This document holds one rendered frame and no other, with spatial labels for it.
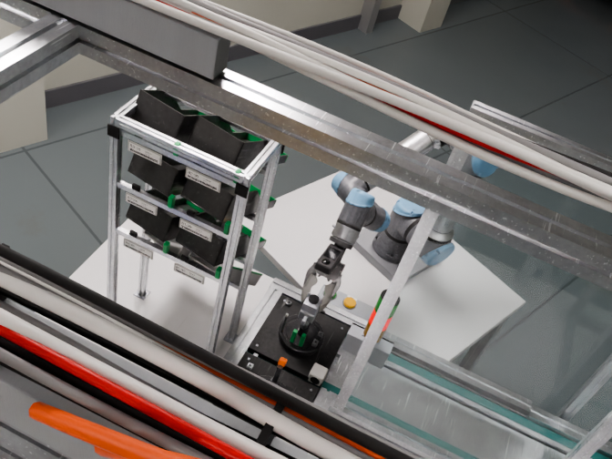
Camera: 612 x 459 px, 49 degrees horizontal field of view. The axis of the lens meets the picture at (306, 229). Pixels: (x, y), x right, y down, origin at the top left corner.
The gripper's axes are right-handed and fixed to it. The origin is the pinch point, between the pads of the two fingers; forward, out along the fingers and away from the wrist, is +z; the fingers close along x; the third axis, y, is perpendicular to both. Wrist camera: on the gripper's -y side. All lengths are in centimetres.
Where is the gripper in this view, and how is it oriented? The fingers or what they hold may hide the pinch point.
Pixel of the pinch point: (311, 303)
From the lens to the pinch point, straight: 194.2
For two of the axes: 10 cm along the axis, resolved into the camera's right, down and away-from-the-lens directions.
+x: -9.0, -4.2, 1.4
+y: 1.5, 0.1, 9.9
